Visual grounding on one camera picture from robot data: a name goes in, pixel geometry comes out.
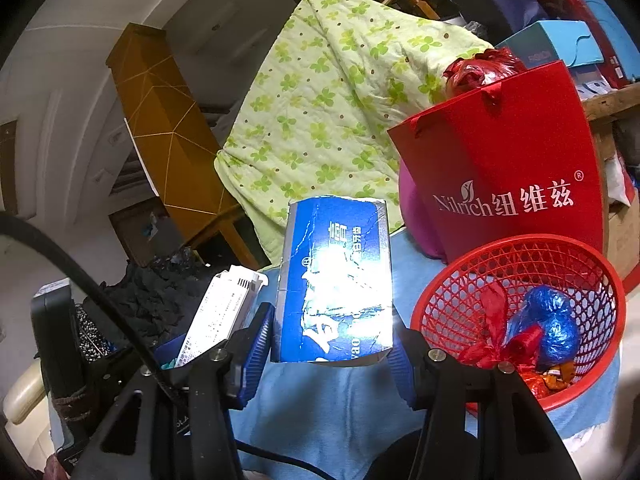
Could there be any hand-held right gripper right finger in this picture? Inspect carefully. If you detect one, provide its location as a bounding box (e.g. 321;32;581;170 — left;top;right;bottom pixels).
385;327;576;480

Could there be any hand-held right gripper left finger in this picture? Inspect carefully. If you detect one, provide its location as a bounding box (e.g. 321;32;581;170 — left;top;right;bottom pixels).
75;302;277;480

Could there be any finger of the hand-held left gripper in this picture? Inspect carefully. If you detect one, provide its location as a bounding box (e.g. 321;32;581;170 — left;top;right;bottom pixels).
152;337;188;372

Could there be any white cardboard box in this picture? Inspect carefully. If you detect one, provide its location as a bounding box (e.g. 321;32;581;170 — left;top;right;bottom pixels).
175;267;264;367

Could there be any blue silver cardboard box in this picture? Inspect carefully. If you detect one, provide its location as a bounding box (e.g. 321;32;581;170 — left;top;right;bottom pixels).
270;196;397;367

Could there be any blue plastic bag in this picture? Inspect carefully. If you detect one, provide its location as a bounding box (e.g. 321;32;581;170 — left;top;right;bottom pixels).
507;285;582;367

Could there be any red plastic basket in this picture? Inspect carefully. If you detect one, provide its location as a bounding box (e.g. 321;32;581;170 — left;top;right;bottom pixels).
411;234;627;414

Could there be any dark cloth pile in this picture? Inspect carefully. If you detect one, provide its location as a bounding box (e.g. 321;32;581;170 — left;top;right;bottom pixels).
82;260;216;352

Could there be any cream leather seat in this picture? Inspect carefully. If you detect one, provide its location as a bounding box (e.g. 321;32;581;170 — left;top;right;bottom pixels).
0;360;57;467

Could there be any blue bed sheet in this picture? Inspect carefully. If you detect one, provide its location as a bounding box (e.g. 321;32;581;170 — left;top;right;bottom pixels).
232;232;621;473

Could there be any magenta pillow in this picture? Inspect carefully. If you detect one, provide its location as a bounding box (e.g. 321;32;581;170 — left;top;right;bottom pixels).
398;165;449;264

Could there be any red paper bag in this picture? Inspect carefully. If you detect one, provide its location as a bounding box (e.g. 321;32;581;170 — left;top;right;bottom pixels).
387;60;606;264

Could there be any orange wooden cabinet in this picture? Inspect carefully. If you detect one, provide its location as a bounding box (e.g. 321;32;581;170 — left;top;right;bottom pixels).
106;22;261;271

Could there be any brown cardboard box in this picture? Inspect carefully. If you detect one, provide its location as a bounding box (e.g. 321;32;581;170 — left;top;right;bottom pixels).
605;200;640;282

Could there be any green floral quilt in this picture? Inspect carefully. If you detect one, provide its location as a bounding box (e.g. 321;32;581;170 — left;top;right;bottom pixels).
215;0;496;266

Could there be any wooden shelf board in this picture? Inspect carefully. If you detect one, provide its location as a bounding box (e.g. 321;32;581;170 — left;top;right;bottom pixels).
582;80;640;122

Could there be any teal cardboard box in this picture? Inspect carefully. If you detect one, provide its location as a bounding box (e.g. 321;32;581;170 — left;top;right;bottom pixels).
495;20;604;69

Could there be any black cable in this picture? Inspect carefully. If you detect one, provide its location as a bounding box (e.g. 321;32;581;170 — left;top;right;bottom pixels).
0;214;191;411

